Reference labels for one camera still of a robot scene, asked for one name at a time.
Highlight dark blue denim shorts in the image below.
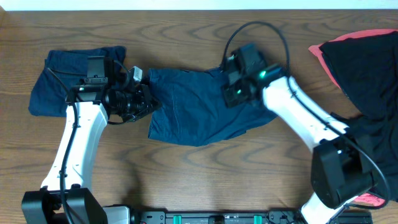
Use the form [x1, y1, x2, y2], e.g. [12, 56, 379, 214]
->
[147, 68, 276, 146]

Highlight black garment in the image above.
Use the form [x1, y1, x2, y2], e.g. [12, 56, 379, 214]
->
[319, 30, 398, 202]

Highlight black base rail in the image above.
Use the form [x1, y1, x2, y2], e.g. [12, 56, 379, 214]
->
[102, 205, 374, 224]

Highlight dark blue garment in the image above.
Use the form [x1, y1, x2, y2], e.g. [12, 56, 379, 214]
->
[28, 46, 126, 117]

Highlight left black cable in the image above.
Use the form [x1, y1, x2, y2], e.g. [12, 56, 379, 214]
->
[46, 67, 81, 224]

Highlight coral red garment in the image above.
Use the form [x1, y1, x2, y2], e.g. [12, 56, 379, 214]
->
[307, 29, 398, 208]

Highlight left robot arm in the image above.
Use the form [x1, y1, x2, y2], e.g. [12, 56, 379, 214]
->
[21, 56, 160, 223]

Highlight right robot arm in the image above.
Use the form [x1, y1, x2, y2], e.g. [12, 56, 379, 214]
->
[221, 44, 377, 223]

